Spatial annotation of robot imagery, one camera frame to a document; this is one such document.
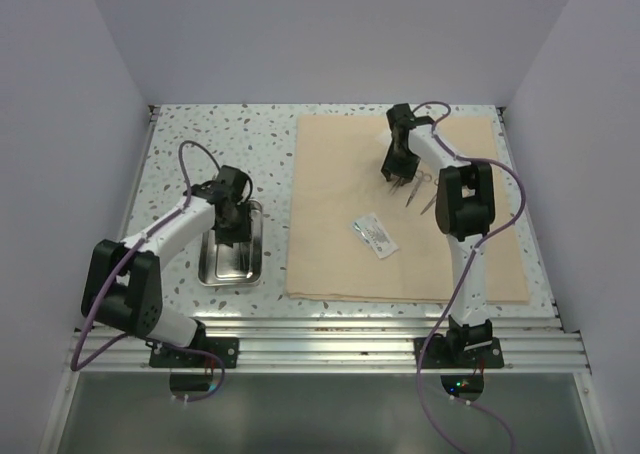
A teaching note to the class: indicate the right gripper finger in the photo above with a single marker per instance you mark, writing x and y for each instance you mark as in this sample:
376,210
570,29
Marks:
407,171
388,169

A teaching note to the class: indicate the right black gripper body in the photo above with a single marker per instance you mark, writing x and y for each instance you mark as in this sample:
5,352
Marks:
401,162

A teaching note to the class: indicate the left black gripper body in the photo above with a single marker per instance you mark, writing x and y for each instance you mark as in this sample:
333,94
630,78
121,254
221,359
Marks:
241,210

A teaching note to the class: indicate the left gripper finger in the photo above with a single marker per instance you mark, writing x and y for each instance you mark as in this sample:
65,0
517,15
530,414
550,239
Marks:
223,236
243,233

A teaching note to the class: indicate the small steel scissors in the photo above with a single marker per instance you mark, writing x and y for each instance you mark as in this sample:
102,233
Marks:
420,178

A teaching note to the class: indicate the steel tweezers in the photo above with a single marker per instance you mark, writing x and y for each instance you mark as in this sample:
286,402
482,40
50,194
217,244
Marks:
243,254
398,183

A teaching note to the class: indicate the steel hemostat forceps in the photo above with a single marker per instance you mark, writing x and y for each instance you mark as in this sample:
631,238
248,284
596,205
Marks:
432,200

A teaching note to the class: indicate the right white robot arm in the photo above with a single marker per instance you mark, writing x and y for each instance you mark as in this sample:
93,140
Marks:
464,212

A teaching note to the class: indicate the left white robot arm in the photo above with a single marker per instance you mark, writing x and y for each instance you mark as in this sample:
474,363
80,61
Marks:
123,288

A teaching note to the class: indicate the stainless steel tray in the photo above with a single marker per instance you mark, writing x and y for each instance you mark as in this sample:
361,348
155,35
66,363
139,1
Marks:
217,263

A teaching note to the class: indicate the white blue sachet packet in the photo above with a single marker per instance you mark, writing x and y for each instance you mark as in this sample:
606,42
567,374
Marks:
372,233

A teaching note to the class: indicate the beige cloth drape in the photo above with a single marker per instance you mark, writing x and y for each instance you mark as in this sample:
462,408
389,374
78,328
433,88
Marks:
351,237

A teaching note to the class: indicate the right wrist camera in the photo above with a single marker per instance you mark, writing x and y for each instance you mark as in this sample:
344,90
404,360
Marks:
400,114

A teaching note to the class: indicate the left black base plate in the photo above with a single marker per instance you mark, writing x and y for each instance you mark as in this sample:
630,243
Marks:
209,353

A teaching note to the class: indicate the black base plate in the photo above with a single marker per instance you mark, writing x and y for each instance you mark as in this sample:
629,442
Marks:
439,355
209,353

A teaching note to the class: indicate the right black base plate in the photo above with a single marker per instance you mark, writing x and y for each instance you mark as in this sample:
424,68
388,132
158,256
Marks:
439,355

